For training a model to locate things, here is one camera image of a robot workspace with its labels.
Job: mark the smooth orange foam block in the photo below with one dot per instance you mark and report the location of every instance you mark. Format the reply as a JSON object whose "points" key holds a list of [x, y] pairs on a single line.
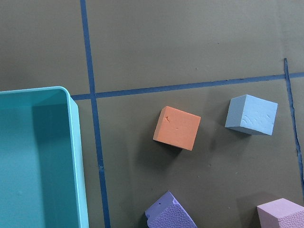
{"points": [[177, 128]]}

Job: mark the teal plastic bin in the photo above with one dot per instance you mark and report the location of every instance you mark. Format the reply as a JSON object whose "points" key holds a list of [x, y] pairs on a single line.
{"points": [[42, 181]]}

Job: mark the pink foam block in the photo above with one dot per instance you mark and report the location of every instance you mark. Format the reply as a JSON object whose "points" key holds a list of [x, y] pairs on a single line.
{"points": [[281, 213]]}

